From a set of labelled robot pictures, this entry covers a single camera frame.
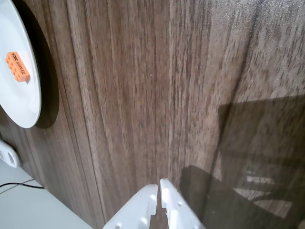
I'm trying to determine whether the thin black cable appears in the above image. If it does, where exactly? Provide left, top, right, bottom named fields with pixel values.
left=0, top=182, right=45, bottom=190

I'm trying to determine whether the orange lego block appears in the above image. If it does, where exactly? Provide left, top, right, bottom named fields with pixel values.
left=5, top=51, right=31, bottom=84

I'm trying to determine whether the white round plate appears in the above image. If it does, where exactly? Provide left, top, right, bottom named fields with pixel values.
left=0, top=0, right=42, bottom=129

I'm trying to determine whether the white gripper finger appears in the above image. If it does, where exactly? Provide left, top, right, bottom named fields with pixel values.
left=159, top=178, right=206, bottom=229
left=102, top=183, right=159, bottom=229

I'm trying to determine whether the white plastic tag with hole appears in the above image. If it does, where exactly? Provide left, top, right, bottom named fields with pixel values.
left=0, top=139, right=20, bottom=168

